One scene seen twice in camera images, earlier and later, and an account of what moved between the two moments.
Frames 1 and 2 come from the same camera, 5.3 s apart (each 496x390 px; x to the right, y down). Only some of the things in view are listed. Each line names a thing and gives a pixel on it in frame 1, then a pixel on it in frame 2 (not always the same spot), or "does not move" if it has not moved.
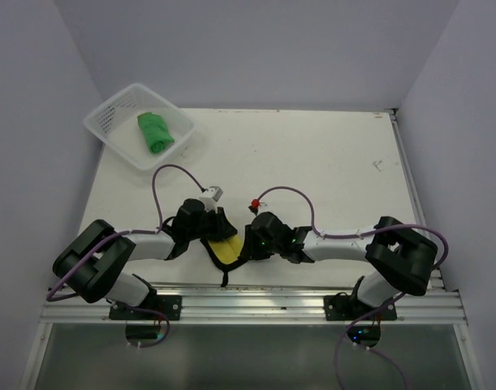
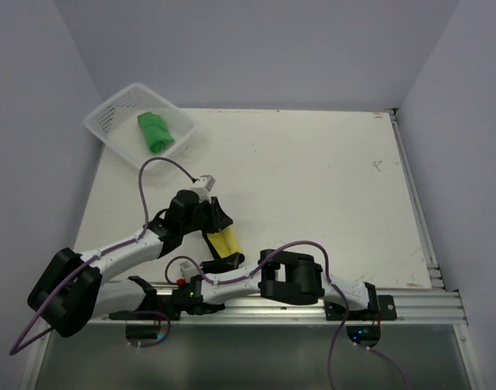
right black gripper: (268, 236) -> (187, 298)
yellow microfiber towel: (225, 254) does not move
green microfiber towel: (154, 130) does not move
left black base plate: (170, 305) does not move
